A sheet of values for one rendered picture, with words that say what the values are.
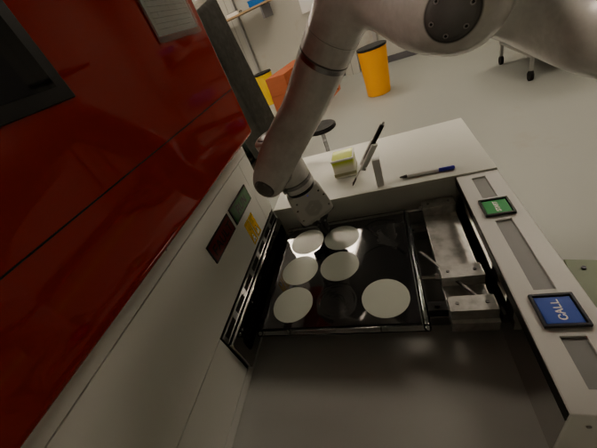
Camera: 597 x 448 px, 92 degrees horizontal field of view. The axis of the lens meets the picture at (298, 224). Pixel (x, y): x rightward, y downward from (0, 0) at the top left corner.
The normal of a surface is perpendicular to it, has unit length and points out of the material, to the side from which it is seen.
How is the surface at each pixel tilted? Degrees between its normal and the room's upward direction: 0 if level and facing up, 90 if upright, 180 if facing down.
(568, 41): 84
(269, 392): 0
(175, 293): 90
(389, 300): 0
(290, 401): 0
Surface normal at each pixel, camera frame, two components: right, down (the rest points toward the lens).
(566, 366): -0.33, -0.76
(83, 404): 0.93, -0.16
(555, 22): -0.99, 0.13
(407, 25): -0.92, 0.37
